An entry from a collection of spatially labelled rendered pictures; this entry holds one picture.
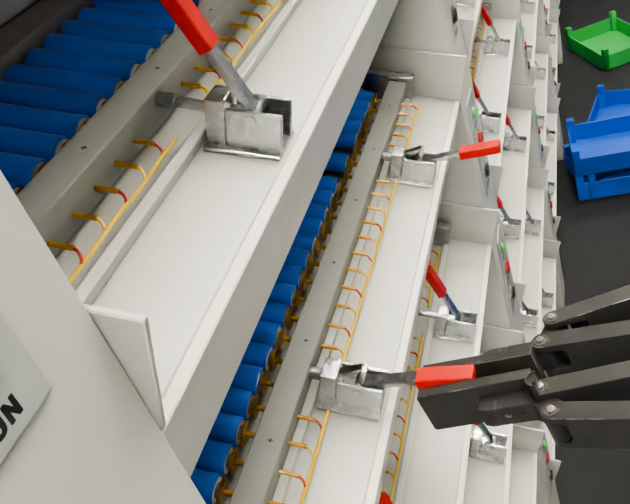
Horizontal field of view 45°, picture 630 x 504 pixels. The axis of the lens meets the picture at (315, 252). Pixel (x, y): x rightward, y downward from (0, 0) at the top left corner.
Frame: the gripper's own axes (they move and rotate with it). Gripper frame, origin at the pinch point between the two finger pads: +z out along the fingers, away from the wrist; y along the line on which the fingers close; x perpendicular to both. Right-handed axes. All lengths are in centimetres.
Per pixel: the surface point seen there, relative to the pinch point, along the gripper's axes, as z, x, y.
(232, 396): 13.4, 6.2, -3.3
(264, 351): 12.7, 5.8, 0.8
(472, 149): 2.2, 2.0, 26.2
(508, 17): 11, -18, 112
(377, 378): 5.9, 2.4, 0.0
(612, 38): 6, -95, 266
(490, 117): 11, -16, 69
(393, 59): 10.5, 6.6, 42.3
